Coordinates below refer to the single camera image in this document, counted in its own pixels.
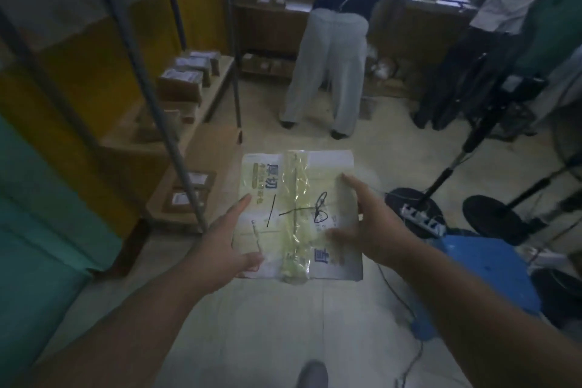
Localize person's left hand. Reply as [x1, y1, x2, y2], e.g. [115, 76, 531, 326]
[181, 193, 264, 298]

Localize person's right hand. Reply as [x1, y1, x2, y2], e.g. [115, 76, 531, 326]
[326, 173, 417, 273]

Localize large white tape-wrapped box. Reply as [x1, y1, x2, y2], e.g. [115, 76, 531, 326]
[232, 149, 365, 285]

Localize small box red-topped label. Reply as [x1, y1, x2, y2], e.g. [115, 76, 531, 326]
[157, 68, 204, 105]

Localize person's left forearm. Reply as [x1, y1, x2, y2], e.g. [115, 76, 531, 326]
[13, 264, 219, 388]

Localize person's right forearm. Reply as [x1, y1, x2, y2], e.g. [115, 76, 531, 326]
[390, 237, 582, 388]

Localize white power strip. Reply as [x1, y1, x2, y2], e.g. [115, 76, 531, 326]
[399, 203, 449, 239]

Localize blue plastic stool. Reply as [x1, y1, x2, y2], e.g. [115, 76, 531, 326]
[408, 234, 543, 342]

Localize pale bags on floor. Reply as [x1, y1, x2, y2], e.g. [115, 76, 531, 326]
[363, 55, 402, 85]

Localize grey floor cable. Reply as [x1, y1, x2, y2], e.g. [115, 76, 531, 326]
[376, 264, 427, 388]

